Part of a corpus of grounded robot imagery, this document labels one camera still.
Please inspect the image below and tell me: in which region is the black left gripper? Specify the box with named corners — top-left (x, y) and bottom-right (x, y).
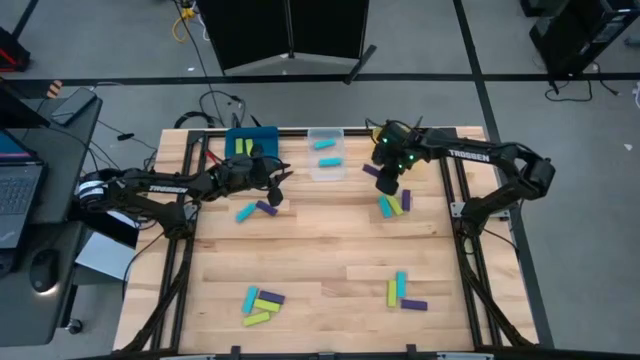
top-left (219, 144), bottom-right (295, 195)

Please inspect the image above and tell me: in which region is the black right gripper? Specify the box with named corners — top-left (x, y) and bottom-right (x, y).
top-left (369, 119), bottom-right (427, 175)

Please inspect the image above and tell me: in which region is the blue plastic bin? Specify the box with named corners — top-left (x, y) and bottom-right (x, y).
top-left (224, 125), bottom-right (280, 162)

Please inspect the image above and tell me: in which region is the clear plastic bin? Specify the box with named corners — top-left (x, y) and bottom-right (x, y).
top-left (306, 127), bottom-right (347, 182)

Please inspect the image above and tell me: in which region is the black folding partition screen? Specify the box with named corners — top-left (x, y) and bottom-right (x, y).
top-left (195, 0), bottom-right (379, 85)

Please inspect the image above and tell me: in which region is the white flat box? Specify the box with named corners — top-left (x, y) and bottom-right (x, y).
top-left (74, 232), bottom-right (137, 281)

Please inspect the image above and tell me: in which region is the black equipment cart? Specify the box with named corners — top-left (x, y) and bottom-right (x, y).
top-left (528, 0), bottom-right (640, 77)

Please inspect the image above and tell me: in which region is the black side desk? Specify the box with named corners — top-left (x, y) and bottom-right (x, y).
top-left (0, 87), bottom-right (104, 349)

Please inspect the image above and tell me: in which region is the black computer mouse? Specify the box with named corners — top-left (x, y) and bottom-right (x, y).
top-left (28, 248), bottom-right (61, 294)

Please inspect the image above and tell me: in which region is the open laptop computer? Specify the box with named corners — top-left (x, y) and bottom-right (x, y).
top-left (0, 127), bottom-right (49, 251)

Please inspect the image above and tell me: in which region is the black red case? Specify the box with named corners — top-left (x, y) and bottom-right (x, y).
top-left (0, 27), bottom-right (31, 74)

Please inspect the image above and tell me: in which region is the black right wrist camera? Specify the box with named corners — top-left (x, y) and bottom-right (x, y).
top-left (375, 167), bottom-right (401, 197)

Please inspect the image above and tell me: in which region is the black aluminium table frame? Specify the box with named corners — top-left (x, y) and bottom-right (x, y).
top-left (113, 127), bottom-right (539, 354)

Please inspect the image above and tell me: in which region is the black floor cable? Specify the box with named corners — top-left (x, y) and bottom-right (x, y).
top-left (173, 89), bottom-right (247, 130)

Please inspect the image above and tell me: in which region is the yellow coiled cable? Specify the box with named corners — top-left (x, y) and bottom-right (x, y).
top-left (172, 3), bottom-right (197, 44)

